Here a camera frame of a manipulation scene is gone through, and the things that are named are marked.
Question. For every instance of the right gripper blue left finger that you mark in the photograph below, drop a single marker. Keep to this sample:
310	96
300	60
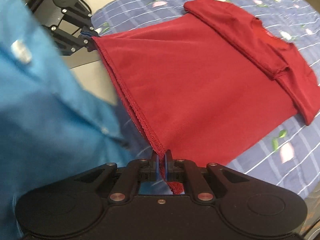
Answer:
129	181

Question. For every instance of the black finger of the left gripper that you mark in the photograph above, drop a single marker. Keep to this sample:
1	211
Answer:
69	43

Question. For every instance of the blue plaid floral quilt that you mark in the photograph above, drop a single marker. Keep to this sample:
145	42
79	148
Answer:
289	155

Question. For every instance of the red knit sweater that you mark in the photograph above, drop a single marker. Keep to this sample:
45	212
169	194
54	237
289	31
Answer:
210	84

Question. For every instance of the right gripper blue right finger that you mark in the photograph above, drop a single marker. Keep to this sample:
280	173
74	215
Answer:
189	174

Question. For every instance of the blue shirt of operator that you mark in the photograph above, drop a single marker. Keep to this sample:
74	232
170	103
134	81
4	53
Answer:
51	128

